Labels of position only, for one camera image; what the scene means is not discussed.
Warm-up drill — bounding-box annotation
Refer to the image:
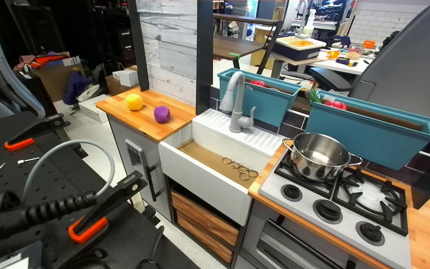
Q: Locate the grey tap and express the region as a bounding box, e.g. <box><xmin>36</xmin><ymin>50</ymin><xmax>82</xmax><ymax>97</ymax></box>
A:
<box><xmin>219</xmin><ymin>71</ymin><xmax>256</xmax><ymax>133</ymax></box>

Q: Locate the white sink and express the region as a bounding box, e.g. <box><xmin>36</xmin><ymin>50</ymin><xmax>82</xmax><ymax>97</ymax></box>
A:
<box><xmin>158</xmin><ymin>109</ymin><xmax>285</xmax><ymax>227</ymax></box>

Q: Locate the purple ball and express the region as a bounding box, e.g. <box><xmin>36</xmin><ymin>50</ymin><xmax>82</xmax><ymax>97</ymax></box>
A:
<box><xmin>153</xmin><ymin>105</ymin><xmax>171</xmax><ymax>124</ymax></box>

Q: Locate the toy kitchen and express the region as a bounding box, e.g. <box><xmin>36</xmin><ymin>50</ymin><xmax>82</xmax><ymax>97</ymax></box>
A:
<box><xmin>96</xmin><ymin>0</ymin><xmax>430</xmax><ymax>269</ymax></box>

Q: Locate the small teal planter box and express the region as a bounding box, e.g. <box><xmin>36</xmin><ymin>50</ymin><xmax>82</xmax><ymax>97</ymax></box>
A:
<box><xmin>217</xmin><ymin>68</ymin><xmax>303</xmax><ymax>128</ymax></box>

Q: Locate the burner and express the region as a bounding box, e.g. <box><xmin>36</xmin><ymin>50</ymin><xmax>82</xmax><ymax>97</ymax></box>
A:
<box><xmin>274</xmin><ymin>149</ymin><xmax>342</xmax><ymax>200</ymax></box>
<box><xmin>332</xmin><ymin>167</ymin><xmax>410</xmax><ymax>237</ymax></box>

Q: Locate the yellow ball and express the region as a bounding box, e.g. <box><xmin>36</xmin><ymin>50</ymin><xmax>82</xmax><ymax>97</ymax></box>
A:
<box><xmin>126</xmin><ymin>93</ymin><xmax>144</xmax><ymax>111</ymax></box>

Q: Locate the wooden drawer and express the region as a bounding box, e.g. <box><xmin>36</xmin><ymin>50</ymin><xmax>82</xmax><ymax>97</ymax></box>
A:
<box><xmin>171</xmin><ymin>189</ymin><xmax>240</xmax><ymax>247</ymax></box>
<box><xmin>175</xmin><ymin>212</ymin><xmax>235</xmax><ymax>264</ymax></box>

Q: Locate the grey cabinet door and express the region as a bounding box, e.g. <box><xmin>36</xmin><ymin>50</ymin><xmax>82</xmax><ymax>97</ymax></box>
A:
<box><xmin>108</xmin><ymin>116</ymin><xmax>172</xmax><ymax>220</ymax></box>

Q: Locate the stove knob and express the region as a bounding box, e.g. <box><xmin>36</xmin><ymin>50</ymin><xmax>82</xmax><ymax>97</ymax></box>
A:
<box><xmin>355</xmin><ymin>221</ymin><xmax>386</xmax><ymax>247</ymax></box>
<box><xmin>312</xmin><ymin>199</ymin><xmax>343</xmax><ymax>225</ymax></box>
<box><xmin>280</xmin><ymin>183</ymin><xmax>303</xmax><ymax>202</ymax></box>

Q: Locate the small white box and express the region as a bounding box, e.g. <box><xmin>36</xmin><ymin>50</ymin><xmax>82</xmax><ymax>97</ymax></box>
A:
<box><xmin>113</xmin><ymin>69</ymin><xmax>140</xmax><ymax>88</ymax></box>

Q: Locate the steel pot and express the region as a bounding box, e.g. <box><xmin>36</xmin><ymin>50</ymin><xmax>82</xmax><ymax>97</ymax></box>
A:
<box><xmin>282</xmin><ymin>132</ymin><xmax>363</xmax><ymax>182</ymax></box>

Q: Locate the green toy vegetable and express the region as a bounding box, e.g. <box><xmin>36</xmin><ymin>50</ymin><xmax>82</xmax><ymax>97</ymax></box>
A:
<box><xmin>309</xmin><ymin>89</ymin><xmax>324</xmax><ymax>105</ymax></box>

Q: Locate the oven door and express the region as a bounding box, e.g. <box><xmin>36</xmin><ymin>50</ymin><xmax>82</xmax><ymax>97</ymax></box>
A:
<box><xmin>242</xmin><ymin>204</ymin><xmax>353</xmax><ymax>269</ymax></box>

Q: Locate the black bin with cream lid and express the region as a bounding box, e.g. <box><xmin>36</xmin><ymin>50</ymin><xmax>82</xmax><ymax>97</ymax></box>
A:
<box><xmin>271</xmin><ymin>35</ymin><xmax>327</xmax><ymax>62</ymax></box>

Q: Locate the flat white box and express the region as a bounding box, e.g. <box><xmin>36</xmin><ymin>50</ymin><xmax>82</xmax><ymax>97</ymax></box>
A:
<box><xmin>78</xmin><ymin>94</ymin><xmax>110</xmax><ymax>124</ymax></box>

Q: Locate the black and orange clamp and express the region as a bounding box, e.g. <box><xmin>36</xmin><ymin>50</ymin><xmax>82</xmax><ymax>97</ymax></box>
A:
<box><xmin>4</xmin><ymin>113</ymin><xmax>71</xmax><ymax>152</ymax></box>
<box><xmin>68</xmin><ymin>171</ymin><xmax>149</xmax><ymax>244</ymax></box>

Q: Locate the office chair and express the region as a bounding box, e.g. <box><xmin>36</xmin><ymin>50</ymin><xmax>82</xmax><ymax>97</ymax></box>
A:
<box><xmin>309</xmin><ymin>67</ymin><xmax>353</xmax><ymax>92</ymax></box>

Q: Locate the white table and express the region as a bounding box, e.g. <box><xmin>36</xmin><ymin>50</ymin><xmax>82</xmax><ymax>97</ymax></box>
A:
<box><xmin>308</xmin><ymin>48</ymin><xmax>381</xmax><ymax>76</ymax></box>

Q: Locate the spray bottle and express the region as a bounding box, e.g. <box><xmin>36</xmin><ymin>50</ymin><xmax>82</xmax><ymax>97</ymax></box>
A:
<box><xmin>302</xmin><ymin>8</ymin><xmax>317</xmax><ymax>38</ymax></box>

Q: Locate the purple cloth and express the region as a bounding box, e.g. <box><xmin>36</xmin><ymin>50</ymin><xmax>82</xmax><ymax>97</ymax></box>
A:
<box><xmin>62</xmin><ymin>71</ymin><xmax>93</xmax><ymax>105</ymax></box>

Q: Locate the large teal planter box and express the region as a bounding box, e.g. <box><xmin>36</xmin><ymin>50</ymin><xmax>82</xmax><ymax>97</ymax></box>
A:
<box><xmin>305</xmin><ymin>89</ymin><xmax>430</xmax><ymax>171</ymax></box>

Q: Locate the clear food container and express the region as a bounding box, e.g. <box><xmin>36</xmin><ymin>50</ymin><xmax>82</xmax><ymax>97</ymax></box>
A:
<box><xmin>347</xmin><ymin>43</ymin><xmax>365</xmax><ymax>61</ymax></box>

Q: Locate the large cardboard box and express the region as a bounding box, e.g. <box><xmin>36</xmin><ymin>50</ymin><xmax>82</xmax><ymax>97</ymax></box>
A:
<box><xmin>31</xmin><ymin>55</ymin><xmax>87</xmax><ymax>103</ymax></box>

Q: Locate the heap of clothes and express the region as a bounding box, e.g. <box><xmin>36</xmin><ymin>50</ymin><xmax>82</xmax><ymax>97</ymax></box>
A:
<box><xmin>13</xmin><ymin>51</ymin><xmax>71</xmax><ymax>72</ymax></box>

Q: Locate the chain of gold rings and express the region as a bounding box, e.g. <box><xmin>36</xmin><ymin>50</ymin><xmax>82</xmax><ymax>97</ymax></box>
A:
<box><xmin>221</xmin><ymin>157</ymin><xmax>259</xmax><ymax>182</ymax></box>

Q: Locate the black door handle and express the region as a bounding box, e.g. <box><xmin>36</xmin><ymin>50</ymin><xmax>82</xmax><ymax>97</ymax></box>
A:
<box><xmin>146</xmin><ymin>164</ymin><xmax>162</xmax><ymax>202</ymax></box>

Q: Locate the wooden shelf with black frame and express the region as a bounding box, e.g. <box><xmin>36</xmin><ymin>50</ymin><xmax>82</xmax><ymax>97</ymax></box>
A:
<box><xmin>213</xmin><ymin>13</ymin><xmax>285</xmax><ymax>75</ymax></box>

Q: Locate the oven door handle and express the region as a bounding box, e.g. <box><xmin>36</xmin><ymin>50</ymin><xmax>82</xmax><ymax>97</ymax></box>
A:
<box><xmin>267</xmin><ymin>219</ymin><xmax>347</xmax><ymax>269</ymax></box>

